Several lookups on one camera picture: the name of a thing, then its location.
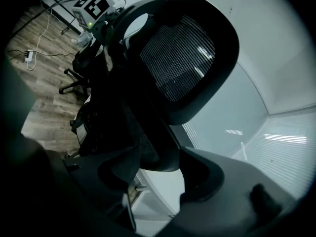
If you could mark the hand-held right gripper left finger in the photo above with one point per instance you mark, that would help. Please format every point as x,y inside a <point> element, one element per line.
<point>74,181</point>

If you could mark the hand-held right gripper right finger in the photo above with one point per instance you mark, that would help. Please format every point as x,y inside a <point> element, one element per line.
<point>234,206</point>

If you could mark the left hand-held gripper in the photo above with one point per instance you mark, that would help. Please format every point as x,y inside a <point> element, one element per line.
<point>93,6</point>

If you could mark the black headrest office chair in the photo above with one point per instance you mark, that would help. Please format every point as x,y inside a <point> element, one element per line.
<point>81,65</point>

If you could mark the white power strip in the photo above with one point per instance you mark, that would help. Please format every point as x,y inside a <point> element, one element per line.
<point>28,56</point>

